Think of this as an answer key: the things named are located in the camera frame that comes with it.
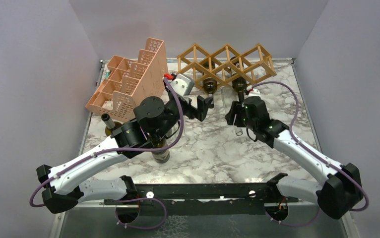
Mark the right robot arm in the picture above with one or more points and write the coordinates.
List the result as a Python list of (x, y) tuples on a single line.
[(337, 187)]

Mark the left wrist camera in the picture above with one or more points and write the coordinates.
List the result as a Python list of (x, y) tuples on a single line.
[(180, 83)]

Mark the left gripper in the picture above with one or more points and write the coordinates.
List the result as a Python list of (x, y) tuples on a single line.
[(200, 112)]

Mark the pink plastic organizer rack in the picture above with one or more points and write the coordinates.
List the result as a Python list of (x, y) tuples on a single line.
[(130, 82)]

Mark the green bottle white label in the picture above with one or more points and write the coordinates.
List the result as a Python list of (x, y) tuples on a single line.
[(161, 156)]

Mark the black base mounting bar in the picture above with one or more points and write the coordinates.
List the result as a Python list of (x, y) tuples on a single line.
[(199, 199)]

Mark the wooden wine rack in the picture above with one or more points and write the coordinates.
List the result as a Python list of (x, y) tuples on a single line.
[(226, 64)]

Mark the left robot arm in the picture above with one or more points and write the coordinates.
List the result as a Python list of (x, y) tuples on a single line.
[(65, 186)]

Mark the dark green embossed wine bottle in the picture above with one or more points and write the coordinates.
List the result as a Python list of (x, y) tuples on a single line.
[(239, 84)]

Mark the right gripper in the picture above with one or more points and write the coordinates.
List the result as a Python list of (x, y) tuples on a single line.
[(236, 108)]

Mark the green bottle far left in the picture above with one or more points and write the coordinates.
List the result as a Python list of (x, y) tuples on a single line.
[(111, 125)]

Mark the clear glass bottle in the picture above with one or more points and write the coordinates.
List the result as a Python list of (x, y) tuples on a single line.
[(228, 95)]

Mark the green Primitivo wine bottle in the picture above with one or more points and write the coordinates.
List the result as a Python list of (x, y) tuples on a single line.
[(209, 84)]

